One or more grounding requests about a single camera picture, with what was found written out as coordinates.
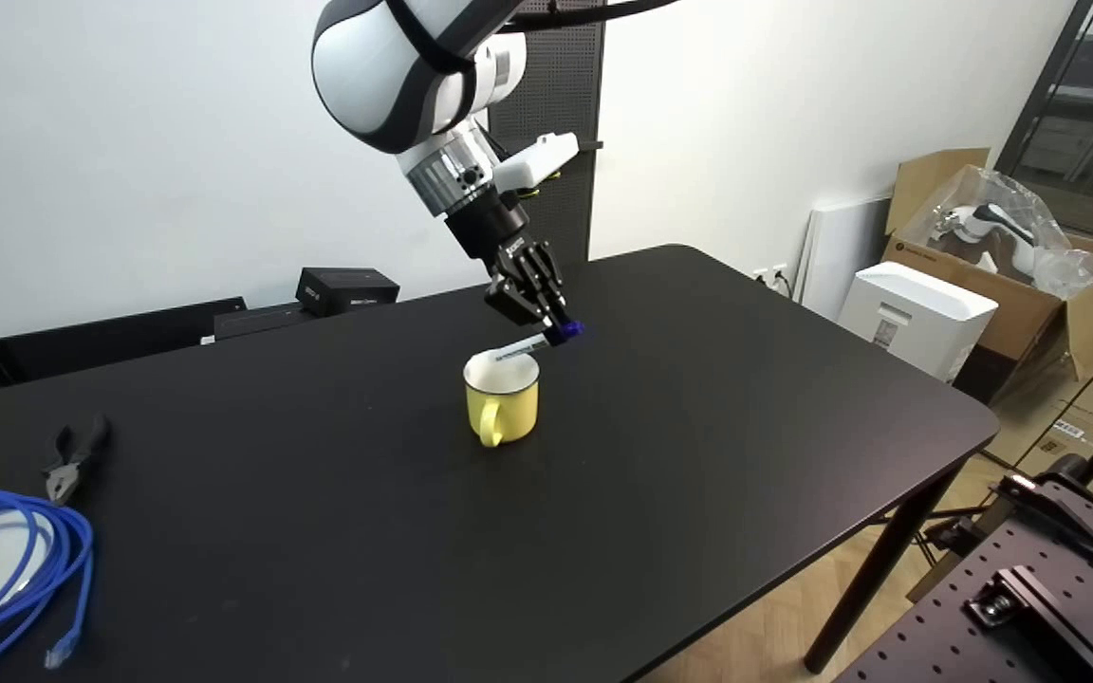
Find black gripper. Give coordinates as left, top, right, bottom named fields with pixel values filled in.
left=443, top=189, right=577, bottom=341

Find white marker with blue cap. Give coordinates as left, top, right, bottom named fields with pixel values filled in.
left=466, top=318, right=590, bottom=371

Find yellow enamel mug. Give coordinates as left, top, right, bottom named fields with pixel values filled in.
left=460, top=347, right=548, bottom=451

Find small black box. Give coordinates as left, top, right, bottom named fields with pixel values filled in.
left=293, top=264, right=404, bottom=318

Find dark grey pillar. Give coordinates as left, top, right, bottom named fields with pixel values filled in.
left=481, top=0, right=613, bottom=274

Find white upright panel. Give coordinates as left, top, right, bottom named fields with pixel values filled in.
left=795, top=192, right=896, bottom=308

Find white boxy appliance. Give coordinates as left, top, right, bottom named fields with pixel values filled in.
left=835, top=259, right=1001, bottom=386

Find black table leg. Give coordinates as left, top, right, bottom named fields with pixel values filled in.
left=802, top=459, right=964, bottom=674

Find black flat panel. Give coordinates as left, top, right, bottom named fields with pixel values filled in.
left=0, top=297, right=251, bottom=404

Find clear plastic bag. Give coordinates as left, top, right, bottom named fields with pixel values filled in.
left=905, top=163, right=1093, bottom=300

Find purple perforated breadboard plate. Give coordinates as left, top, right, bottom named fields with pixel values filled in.
left=835, top=471, right=1093, bottom=683

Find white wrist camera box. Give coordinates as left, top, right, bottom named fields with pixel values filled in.
left=491, top=128, right=584, bottom=201

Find white wall outlet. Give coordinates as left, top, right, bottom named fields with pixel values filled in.
left=753, top=259, right=795, bottom=297

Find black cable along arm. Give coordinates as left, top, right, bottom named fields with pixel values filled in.
left=516, top=0, right=681, bottom=31

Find black handled pliers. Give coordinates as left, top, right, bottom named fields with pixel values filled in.
left=41, top=412, right=113, bottom=509

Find blue network cable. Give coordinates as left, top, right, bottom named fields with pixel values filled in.
left=0, top=484, right=100, bottom=683

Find black metal shelf frame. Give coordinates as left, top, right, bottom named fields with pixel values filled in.
left=996, top=0, right=1093, bottom=218

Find black bracket on breadboard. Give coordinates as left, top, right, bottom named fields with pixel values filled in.
left=961, top=560, right=1093, bottom=683

